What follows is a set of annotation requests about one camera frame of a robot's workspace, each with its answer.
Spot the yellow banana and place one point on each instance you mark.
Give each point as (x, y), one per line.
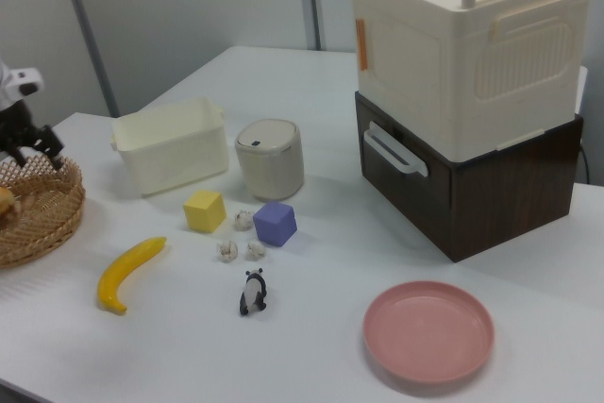
(122, 271)

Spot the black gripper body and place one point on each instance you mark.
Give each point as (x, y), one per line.
(16, 122)

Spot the orange glazed bread loaf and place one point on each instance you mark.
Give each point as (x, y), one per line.
(6, 204)

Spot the crumpled white paper ball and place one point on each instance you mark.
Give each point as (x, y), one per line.
(226, 252)
(243, 220)
(255, 250)

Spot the cream plastic open bin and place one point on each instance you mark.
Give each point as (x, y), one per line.
(174, 153)

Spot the yellow foam cube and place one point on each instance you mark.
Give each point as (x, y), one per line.
(203, 212)

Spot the purple foam cube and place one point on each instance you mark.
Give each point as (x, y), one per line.
(273, 226)

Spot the pink round plate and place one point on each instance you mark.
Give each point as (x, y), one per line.
(427, 332)

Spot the dark wood drawer cabinet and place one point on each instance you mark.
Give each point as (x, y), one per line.
(509, 200)

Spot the panda figurine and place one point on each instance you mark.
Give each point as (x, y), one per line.
(252, 292)

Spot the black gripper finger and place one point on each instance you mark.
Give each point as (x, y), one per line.
(18, 156)
(49, 141)

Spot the round wicker basket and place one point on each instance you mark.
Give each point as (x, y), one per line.
(52, 219)

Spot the small beige lidded trash can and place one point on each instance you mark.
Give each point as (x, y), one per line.
(271, 162)

